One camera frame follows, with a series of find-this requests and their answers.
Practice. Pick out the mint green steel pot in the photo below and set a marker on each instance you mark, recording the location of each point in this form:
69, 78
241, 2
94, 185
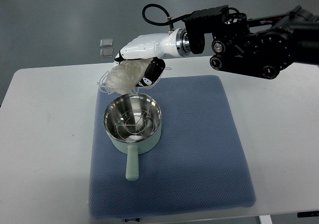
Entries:
133, 149

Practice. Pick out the lower metal floor plate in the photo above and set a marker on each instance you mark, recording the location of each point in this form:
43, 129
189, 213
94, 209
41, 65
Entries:
106, 52

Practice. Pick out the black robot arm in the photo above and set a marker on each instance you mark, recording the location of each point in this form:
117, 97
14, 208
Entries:
260, 47

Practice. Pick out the metal floor plate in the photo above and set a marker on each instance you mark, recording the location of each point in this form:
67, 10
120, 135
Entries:
106, 42
106, 52

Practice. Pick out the upper metal floor plate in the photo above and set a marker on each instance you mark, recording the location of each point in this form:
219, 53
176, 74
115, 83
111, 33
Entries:
106, 42

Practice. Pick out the blue quilted mat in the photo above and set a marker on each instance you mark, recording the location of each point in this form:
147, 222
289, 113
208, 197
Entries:
197, 165

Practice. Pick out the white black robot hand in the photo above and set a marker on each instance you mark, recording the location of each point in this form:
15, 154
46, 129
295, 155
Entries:
157, 45

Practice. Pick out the wire steaming rack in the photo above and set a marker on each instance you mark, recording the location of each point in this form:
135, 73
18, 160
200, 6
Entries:
134, 125

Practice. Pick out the white vermicelli nest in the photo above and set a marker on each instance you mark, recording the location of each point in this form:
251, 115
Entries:
129, 76

